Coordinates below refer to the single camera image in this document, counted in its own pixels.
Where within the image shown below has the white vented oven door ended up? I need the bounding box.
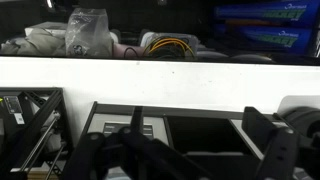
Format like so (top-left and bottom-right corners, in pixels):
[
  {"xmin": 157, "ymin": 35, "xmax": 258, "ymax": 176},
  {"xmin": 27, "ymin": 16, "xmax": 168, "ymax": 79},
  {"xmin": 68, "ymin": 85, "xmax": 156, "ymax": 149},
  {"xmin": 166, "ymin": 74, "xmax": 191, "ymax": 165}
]
[{"xmin": 87, "ymin": 112, "xmax": 169, "ymax": 148}]

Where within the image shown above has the clear plastic bag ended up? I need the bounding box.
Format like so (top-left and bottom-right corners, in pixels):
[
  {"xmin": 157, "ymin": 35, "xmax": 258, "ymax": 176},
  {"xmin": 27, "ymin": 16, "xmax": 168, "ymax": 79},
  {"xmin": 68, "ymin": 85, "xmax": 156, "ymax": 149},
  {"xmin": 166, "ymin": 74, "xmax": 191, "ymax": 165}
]
[{"xmin": 64, "ymin": 7, "xmax": 115, "ymax": 60}]

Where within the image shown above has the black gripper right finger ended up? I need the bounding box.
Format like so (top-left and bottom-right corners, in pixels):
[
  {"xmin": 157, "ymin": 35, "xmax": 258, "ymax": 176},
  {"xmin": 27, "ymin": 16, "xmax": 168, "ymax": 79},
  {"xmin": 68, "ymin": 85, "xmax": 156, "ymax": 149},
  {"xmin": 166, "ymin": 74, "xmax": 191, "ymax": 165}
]
[{"xmin": 241, "ymin": 106, "xmax": 301, "ymax": 180}]

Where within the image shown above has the white toy kitchen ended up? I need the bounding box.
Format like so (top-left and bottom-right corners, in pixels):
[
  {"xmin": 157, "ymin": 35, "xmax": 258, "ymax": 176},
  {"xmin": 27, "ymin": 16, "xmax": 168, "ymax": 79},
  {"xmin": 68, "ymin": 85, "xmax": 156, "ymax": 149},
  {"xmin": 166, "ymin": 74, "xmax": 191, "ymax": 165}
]
[{"xmin": 82, "ymin": 94, "xmax": 320, "ymax": 180}]

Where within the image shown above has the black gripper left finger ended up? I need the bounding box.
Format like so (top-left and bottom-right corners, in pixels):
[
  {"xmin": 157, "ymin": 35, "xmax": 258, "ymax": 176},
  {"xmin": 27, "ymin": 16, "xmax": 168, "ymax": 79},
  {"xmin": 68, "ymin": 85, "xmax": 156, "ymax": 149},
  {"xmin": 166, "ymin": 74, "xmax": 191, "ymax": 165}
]
[{"xmin": 60, "ymin": 105, "xmax": 214, "ymax": 180}]

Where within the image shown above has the blue storage bin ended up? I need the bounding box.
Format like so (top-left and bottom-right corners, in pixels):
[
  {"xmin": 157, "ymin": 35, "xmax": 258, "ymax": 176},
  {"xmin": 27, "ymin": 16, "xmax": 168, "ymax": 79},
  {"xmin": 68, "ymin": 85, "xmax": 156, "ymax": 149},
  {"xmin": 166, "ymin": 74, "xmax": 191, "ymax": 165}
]
[{"xmin": 213, "ymin": 0, "xmax": 320, "ymax": 28}]

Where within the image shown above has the blue hockey game box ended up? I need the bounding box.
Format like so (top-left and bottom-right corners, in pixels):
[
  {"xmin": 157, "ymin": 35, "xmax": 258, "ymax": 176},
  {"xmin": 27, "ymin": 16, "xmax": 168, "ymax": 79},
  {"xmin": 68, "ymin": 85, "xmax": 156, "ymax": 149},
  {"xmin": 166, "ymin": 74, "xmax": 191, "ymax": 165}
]
[{"xmin": 215, "ymin": 24, "xmax": 317, "ymax": 56}]

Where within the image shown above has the grey crumpled cloth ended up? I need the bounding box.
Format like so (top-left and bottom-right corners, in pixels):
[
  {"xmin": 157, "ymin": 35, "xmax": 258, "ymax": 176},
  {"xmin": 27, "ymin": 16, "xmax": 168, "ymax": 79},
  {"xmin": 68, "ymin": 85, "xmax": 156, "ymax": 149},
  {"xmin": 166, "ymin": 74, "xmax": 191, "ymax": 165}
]
[{"xmin": 0, "ymin": 27, "xmax": 68, "ymax": 57}]

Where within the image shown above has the container with yellow cables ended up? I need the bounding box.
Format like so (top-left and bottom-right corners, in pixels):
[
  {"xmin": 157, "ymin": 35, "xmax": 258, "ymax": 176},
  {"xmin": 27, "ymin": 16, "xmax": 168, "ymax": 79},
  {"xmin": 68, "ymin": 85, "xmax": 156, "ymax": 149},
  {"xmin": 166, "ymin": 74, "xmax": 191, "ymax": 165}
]
[{"xmin": 139, "ymin": 31, "xmax": 202, "ymax": 62}]

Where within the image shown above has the pink flat item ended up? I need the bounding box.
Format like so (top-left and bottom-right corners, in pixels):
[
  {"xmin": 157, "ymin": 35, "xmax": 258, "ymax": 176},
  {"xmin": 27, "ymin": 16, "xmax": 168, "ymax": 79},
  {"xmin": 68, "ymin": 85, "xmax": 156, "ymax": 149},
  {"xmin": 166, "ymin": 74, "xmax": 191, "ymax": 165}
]
[{"xmin": 111, "ymin": 43, "xmax": 146, "ymax": 60}]

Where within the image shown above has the white flat box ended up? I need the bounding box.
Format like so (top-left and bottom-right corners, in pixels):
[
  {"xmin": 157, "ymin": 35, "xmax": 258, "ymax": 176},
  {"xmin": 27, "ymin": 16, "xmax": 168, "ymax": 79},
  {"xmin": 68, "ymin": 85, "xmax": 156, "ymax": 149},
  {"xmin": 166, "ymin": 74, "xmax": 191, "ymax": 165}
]
[{"xmin": 24, "ymin": 21, "xmax": 70, "ymax": 38}]

